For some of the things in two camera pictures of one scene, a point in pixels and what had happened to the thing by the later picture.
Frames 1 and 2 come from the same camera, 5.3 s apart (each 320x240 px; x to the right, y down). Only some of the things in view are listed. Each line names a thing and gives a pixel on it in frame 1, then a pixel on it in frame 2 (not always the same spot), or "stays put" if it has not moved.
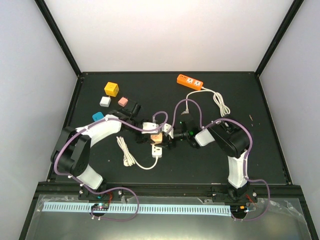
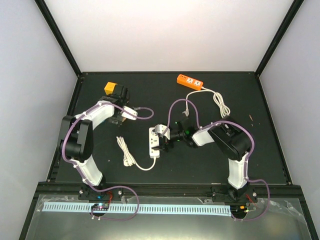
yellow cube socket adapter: x=111 y=89 stays put
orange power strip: x=189 y=82 stays put
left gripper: x=140 y=139 -> x=114 y=119
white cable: x=128 y=159 stays put
